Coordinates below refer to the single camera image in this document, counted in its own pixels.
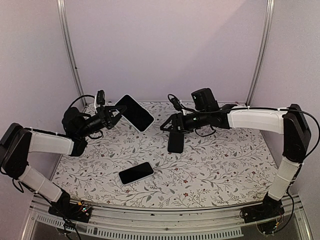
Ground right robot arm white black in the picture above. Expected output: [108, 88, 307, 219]
[160, 88, 312, 218]

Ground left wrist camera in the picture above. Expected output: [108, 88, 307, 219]
[94, 90, 105, 109]

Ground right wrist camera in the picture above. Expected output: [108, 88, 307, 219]
[167, 93, 187, 116]

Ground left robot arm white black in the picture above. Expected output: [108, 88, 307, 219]
[0, 105, 127, 217]

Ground right aluminium frame post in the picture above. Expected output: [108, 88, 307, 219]
[245, 0, 275, 106]

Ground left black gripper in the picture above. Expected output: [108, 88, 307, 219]
[77, 105, 128, 138]

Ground front aluminium rail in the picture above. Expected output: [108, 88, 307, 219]
[21, 195, 315, 240]

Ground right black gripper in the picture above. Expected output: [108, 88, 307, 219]
[159, 109, 209, 134]

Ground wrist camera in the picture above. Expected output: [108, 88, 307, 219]
[94, 90, 105, 109]
[167, 93, 187, 116]

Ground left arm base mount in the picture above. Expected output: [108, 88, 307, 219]
[48, 198, 92, 223]

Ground black cased phone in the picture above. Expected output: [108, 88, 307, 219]
[167, 132, 184, 154]

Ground left aluminium frame post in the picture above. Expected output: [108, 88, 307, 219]
[56, 0, 85, 97]

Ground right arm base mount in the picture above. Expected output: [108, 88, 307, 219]
[239, 200, 285, 235]

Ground aluminium frame post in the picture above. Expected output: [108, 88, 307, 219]
[56, 0, 85, 97]
[245, 0, 275, 106]

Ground white cased phone on table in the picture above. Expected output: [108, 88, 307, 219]
[118, 162, 154, 185]

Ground light blue cased phone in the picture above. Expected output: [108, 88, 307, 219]
[115, 94, 155, 133]

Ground floral patterned table mat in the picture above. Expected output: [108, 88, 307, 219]
[52, 102, 278, 209]

